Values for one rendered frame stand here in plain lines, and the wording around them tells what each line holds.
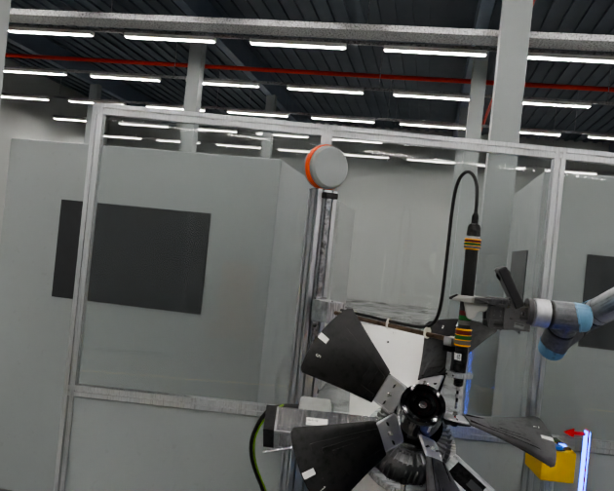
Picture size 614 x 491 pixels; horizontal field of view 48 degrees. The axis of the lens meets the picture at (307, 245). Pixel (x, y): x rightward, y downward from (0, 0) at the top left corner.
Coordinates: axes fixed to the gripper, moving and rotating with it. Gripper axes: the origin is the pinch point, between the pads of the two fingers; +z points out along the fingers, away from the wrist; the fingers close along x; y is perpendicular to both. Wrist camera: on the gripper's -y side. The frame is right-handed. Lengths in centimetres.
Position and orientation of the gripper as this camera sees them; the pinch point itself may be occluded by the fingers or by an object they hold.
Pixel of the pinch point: (455, 295)
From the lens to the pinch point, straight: 188.1
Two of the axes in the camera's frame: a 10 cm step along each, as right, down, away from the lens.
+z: -9.9, -1.1, 0.3
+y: -1.1, 9.9, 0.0
